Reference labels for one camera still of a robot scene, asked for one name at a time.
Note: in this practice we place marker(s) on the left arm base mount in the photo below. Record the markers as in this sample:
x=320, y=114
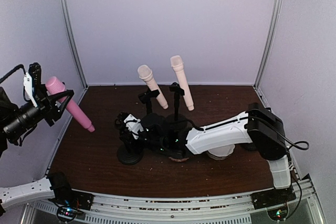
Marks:
x=73, y=206

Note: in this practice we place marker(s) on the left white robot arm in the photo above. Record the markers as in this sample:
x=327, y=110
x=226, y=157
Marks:
x=16, y=124

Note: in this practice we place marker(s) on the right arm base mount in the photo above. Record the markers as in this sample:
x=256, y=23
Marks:
x=275, y=201

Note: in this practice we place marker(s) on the white scalloped bowl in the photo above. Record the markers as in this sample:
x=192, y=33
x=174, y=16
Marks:
x=220, y=154

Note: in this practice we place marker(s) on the cream microphone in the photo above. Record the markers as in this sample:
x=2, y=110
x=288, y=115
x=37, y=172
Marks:
x=178, y=67
x=146, y=74

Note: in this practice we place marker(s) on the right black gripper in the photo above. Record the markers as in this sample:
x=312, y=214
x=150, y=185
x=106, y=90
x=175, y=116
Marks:
x=126, y=132

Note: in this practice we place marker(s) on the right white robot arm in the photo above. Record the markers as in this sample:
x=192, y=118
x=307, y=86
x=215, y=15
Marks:
x=181, y=139

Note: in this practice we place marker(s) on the left aluminium frame post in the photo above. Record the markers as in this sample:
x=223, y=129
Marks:
x=72, y=43

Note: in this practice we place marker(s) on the aluminium frame post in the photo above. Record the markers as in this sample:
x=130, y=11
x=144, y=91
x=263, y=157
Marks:
x=276, y=9
x=72, y=43

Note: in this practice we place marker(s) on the front aluminium rail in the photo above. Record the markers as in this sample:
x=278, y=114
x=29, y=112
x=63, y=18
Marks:
x=234, y=208

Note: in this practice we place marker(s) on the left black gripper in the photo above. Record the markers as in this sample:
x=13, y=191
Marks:
x=46, y=106

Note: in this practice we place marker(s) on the right aluminium frame post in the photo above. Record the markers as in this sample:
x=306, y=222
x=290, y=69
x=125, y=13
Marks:
x=276, y=9

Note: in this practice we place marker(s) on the pink microphone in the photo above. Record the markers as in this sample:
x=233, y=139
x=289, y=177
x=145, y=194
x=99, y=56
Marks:
x=54, y=86

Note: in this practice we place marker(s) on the black mic stand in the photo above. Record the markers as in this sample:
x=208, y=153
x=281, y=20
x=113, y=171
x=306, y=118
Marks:
x=177, y=103
x=249, y=147
x=145, y=98
x=129, y=154

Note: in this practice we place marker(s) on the red patterned dish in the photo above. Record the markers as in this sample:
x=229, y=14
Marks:
x=179, y=160

